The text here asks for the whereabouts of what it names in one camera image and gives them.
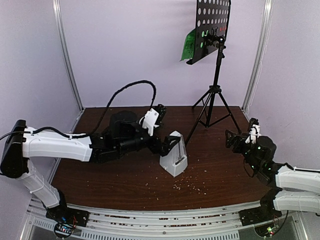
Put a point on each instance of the left round circuit board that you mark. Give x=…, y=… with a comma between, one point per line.
x=62, y=230

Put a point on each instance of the left aluminium frame post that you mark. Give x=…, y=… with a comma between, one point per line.
x=66, y=57

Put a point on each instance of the green sheet booklet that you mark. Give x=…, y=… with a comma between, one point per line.
x=189, y=46

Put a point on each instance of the right round circuit board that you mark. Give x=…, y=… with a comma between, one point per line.
x=267, y=230

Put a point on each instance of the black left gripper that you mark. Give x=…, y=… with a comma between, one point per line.
x=165, y=147

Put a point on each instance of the right aluminium frame post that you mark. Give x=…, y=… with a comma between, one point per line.
x=258, y=60

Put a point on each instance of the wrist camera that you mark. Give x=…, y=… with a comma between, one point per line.
x=253, y=131
x=153, y=118

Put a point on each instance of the white metronome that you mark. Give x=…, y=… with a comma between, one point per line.
x=176, y=161

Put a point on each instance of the round circuit board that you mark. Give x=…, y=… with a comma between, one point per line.
x=62, y=230
x=267, y=230

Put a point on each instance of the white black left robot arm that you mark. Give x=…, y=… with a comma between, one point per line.
x=126, y=133

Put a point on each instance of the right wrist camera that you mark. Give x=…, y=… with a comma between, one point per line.
x=253, y=131

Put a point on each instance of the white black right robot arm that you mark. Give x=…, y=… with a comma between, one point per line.
x=291, y=188

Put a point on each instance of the aluminium frame post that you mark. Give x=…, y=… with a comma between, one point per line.
x=258, y=60
x=66, y=57

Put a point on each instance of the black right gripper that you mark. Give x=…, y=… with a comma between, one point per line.
x=236, y=140

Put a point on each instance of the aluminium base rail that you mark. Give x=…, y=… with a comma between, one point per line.
x=215, y=223

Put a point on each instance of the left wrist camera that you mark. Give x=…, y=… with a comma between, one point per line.
x=153, y=118

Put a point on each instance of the black music stand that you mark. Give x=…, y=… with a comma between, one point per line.
x=211, y=29

